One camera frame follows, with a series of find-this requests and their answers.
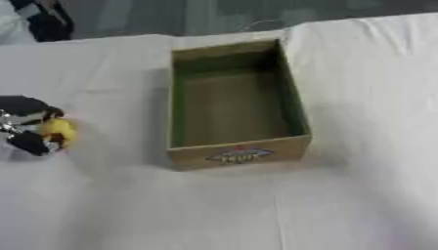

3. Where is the yellow toy fruit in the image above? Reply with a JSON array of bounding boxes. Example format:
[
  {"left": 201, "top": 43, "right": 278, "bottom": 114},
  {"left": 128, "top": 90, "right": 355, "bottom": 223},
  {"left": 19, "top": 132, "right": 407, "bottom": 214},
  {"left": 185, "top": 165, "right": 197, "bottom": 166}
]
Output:
[{"left": 37, "top": 117, "right": 79, "bottom": 150}]

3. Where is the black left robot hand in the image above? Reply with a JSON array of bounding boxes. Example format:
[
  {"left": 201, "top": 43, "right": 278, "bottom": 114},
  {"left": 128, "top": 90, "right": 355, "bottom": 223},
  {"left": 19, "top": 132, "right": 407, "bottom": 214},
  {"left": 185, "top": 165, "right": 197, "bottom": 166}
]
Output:
[{"left": 0, "top": 95, "right": 68, "bottom": 157}]

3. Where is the tan cardboard box green inside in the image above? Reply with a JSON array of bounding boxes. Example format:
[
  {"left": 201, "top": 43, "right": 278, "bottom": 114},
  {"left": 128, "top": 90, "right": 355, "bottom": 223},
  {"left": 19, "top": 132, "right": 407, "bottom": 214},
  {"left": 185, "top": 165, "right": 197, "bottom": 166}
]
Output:
[{"left": 164, "top": 38, "right": 315, "bottom": 172}]

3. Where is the person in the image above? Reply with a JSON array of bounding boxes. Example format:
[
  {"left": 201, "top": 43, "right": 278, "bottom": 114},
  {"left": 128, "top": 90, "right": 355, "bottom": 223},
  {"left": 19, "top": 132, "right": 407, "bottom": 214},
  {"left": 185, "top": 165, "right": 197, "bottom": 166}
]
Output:
[{"left": 0, "top": 0, "right": 77, "bottom": 46}]

